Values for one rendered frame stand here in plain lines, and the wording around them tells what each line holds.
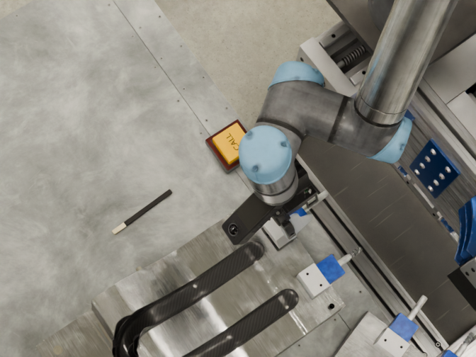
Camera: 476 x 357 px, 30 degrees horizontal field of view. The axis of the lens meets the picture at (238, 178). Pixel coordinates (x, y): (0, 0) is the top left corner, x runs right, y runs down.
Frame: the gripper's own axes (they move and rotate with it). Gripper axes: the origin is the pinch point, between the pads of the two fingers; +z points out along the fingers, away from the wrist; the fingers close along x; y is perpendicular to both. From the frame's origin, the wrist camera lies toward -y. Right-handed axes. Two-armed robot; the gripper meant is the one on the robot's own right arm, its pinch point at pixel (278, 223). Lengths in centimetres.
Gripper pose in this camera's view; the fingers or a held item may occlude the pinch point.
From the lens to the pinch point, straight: 159.8
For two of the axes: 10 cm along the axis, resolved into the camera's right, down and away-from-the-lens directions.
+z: 1.6, 3.2, 9.4
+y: 8.1, -5.8, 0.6
